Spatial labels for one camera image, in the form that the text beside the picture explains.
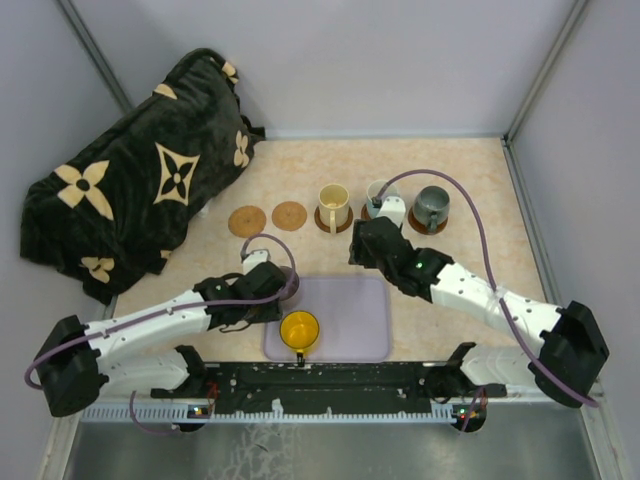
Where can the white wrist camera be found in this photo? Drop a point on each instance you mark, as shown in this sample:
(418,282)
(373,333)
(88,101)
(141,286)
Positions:
(394,209)
(254,258)

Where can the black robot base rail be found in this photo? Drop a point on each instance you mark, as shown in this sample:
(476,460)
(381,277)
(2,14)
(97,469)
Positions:
(387,387)

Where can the grey ceramic mug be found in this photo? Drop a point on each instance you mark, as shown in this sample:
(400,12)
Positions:
(431,206)

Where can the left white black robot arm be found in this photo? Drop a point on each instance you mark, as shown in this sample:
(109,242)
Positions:
(79,363)

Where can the purple glass mug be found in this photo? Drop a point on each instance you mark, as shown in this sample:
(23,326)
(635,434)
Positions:
(292,290)

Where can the white perforated cable duct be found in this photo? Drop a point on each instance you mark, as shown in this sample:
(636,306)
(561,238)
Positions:
(199,413)

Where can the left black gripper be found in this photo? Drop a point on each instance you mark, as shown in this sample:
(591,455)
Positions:
(273,312)

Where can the white light blue mug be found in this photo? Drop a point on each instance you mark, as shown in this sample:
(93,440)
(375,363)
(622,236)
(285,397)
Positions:
(373,190)

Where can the dark wooden coaster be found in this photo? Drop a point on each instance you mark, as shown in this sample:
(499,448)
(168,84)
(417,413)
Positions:
(364,214)
(326,228)
(421,228)

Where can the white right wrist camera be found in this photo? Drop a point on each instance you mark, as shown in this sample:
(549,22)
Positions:
(394,209)

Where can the cream ceramic mug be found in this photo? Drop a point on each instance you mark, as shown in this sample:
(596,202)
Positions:
(334,205)

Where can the black floral plush blanket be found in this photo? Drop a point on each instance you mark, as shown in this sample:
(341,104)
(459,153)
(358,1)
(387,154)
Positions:
(116,211)

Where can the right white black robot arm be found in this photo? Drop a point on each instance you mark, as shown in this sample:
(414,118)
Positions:
(564,345)

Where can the yellow glass mug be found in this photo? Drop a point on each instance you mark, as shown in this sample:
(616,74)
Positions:
(300,331)

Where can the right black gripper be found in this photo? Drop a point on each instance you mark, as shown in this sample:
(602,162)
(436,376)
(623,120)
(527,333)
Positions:
(358,249)

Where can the woven rattan coaster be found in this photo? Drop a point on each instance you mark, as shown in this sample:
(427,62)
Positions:
(247,221)
(289,216)

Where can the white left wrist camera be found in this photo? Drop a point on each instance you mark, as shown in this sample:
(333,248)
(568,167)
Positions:
(254,258)

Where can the lavender plastic tray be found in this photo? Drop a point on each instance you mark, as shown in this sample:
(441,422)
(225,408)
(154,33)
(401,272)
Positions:
(354,317)

